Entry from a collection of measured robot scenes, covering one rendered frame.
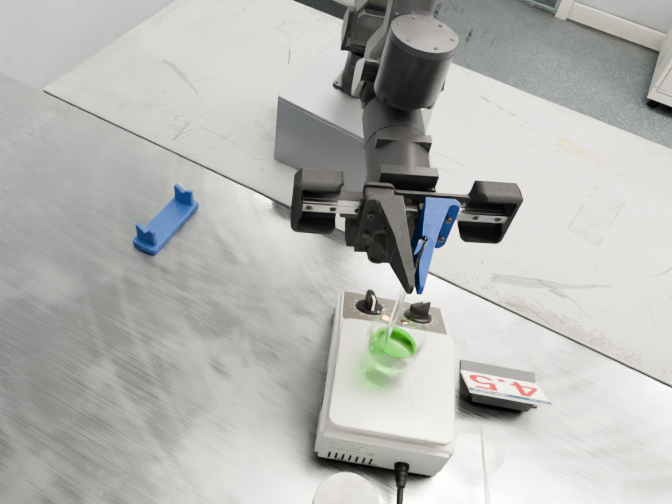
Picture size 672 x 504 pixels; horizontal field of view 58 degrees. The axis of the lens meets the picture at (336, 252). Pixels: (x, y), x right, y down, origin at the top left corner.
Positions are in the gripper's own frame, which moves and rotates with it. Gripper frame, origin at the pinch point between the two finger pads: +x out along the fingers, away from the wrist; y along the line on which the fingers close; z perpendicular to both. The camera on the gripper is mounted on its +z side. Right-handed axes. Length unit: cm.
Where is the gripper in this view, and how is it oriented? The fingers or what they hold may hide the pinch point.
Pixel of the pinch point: (410, 255)
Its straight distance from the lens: 47.9
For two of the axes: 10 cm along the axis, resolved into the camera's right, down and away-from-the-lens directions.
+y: -9.9, -0.5, -1.2
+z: -1.3, 6.2, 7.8
